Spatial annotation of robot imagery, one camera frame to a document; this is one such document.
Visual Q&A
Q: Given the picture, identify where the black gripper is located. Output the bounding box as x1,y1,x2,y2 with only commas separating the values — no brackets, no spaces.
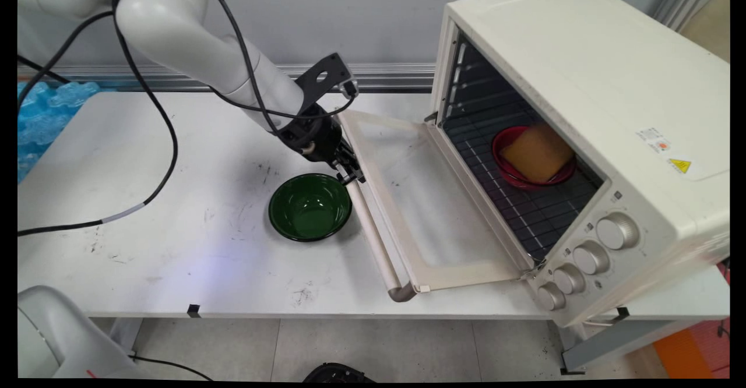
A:
279,104,366,187

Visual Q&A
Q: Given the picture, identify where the white oven door with handle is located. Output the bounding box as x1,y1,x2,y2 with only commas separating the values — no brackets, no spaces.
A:
337,108,536,303

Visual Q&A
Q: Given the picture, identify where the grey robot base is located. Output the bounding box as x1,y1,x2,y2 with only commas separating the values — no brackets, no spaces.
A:
17,285,147,380

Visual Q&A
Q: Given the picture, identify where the dark green bowl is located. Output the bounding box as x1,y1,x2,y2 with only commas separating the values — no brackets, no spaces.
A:
268,173,353,242

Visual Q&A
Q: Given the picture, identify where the red plate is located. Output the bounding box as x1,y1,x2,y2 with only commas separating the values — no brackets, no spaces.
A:
491,125,578,191

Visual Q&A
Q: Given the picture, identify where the slice of bread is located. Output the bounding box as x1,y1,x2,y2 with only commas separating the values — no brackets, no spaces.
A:
500,124,575,184

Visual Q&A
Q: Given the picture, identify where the black round floor object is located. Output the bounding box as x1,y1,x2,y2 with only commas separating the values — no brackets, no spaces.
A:
302,363,377,383

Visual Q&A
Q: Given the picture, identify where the small silver oven knob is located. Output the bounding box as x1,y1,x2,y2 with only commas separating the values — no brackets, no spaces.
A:
553,264,585,295
536,283,566,312

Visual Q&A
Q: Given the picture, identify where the white toaster oven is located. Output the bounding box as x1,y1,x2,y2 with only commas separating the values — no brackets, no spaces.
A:
430,0,730,328

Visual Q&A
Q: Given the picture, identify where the medium silver oven knob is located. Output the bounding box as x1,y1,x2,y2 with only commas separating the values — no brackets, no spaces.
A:
572,240,610,276

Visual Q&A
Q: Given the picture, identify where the large silver oven knob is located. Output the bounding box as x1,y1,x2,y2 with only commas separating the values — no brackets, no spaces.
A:
595,213,640,251

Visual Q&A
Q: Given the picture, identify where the white label sticker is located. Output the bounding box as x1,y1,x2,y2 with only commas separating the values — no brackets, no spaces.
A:
634,126,671,154

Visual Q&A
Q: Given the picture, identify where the blue bubble wrap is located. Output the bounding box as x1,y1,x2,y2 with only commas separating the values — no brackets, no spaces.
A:
17,82,101,182

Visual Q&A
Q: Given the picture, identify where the orange floor mat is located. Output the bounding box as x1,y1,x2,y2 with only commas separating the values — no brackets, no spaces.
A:
653,317,730,380

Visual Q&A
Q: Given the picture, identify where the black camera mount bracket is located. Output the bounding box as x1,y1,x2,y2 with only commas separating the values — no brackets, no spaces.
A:
294,52,353,110

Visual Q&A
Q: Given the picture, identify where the black camera cable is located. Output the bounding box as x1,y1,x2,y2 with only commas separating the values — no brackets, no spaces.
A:
209,85,357,121

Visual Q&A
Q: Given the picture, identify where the aluminium rail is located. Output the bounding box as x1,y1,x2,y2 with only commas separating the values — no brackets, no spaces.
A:
17,63,437,93

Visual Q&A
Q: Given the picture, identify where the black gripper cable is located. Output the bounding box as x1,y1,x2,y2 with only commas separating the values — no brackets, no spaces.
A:
199,0,284,136

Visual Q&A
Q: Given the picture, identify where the black cable with white tape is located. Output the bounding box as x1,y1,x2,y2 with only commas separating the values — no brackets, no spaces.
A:
17,0,179,237

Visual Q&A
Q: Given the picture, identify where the black floor cable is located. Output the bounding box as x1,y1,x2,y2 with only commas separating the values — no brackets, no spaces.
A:
128,353,214,382

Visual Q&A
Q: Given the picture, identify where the thick black cable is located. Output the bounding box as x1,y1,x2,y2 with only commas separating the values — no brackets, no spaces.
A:
17,10,116,112

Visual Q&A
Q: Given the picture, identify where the thin black cable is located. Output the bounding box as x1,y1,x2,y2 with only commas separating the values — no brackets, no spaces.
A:
17,55,72,84

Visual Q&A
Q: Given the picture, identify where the aluminium corner post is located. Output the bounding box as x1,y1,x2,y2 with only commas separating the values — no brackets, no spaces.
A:
652,0,715,32

